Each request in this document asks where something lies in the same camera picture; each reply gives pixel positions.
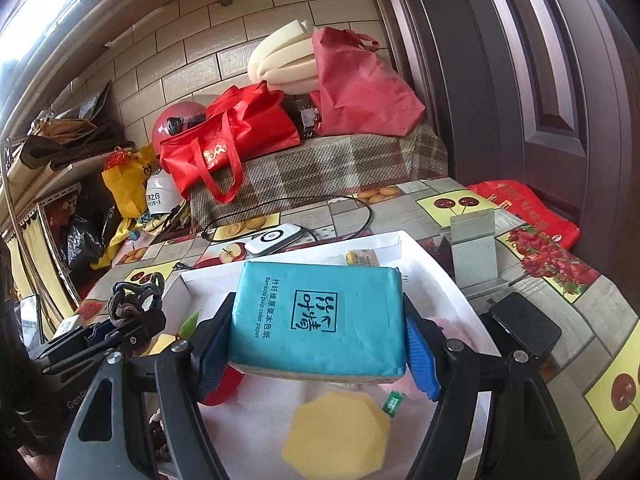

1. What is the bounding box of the white helmet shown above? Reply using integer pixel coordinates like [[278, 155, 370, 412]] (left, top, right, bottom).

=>
[[145, 168, 183, 214]]

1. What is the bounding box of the plaid covered bench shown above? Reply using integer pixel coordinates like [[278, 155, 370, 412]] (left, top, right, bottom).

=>
[[190, 122, 448, 231]]

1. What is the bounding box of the red bag on floor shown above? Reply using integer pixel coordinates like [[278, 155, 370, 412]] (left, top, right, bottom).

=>
[[468, 180, 580, 249]]

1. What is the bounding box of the yellow plastic bag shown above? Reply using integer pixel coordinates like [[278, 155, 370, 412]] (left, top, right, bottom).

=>
[[102, 144, 158, 219]]

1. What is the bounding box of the glossy red tote bag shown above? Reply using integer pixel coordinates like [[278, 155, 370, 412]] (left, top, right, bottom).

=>
[[160, 81, 300, 204]]

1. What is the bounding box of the grey metal phone stand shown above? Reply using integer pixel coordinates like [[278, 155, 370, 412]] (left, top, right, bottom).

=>
[[446, 209, 498, 290]]

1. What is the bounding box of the teal tissue pack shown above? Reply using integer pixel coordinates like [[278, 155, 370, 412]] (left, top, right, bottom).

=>
[[229, 261, 407, 382]]

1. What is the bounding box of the dark brown door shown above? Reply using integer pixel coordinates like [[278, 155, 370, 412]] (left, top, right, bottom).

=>
[[359, 0, 640, 281]]

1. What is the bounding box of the cream foam roll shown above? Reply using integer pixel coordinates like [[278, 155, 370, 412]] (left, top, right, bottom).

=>
[[247, 20, 320, 96]]

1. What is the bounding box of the red helmet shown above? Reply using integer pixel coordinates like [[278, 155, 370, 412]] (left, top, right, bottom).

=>
[[151, 101, 206, 156]]

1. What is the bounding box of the pink plush toy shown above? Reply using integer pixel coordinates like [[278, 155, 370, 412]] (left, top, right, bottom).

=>
[[380, 318, 476, 400]]

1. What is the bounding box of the fruit pattern tablecloth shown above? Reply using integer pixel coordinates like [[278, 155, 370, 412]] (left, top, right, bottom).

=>
[[89, 178, 639, 479]]

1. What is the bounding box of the yellow octagonal sponge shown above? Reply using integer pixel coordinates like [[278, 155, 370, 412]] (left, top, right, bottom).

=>
[[281, 390, 390, 479]]

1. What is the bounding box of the black cable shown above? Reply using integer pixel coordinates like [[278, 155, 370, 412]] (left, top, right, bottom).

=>
[[200, 194, 374, 246]]

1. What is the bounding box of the matte red fabric bag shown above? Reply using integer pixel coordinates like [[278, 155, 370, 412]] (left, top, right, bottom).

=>
[[310, 27, 425, 136]]

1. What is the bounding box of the red plush toy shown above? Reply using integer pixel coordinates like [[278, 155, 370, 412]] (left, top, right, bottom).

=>
[[202, 366, 244, 406]]

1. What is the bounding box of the black charger box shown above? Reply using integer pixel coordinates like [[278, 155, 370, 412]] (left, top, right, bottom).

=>
[[489, 292, 562, 360]]

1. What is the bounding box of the white round-logo device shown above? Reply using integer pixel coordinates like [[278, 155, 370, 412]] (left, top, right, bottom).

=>
[[245, 223, 304, 257]]

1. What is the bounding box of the dark patterned scrunchie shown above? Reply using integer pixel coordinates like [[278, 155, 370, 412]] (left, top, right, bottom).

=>
[[106, 272, 165, 327]]

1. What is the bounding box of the white shallow cardboard box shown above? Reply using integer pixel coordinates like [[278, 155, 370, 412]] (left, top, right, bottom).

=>
[[163, 231, 496, 479]]

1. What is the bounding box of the yellow green sponge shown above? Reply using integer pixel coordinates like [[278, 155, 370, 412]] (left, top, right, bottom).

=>
[[146, 311, 200, 356]]

